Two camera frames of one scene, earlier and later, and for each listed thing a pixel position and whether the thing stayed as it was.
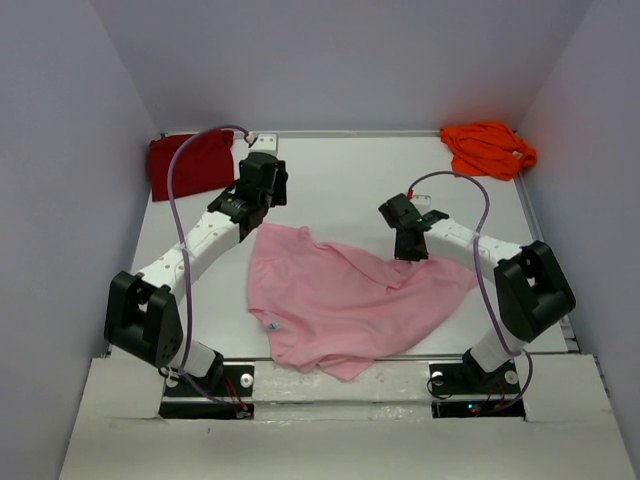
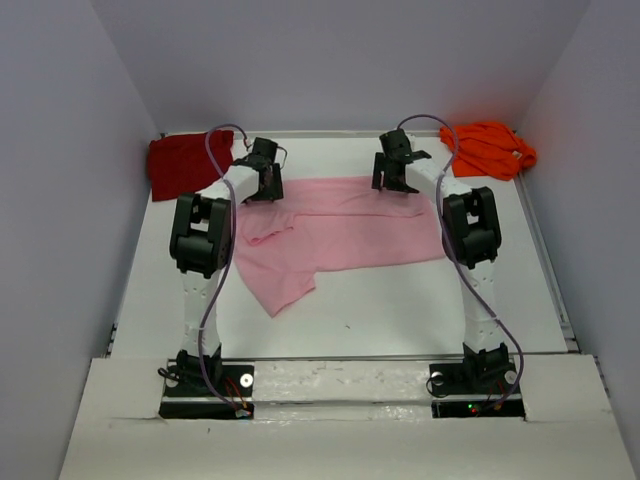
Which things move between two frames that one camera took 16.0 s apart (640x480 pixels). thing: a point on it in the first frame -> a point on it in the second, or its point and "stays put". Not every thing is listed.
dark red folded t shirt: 206,163 stays put
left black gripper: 279,196 stays put
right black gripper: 402,254 -> 382,166
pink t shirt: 324,308 -> 327,224
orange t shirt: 491,150 stays put
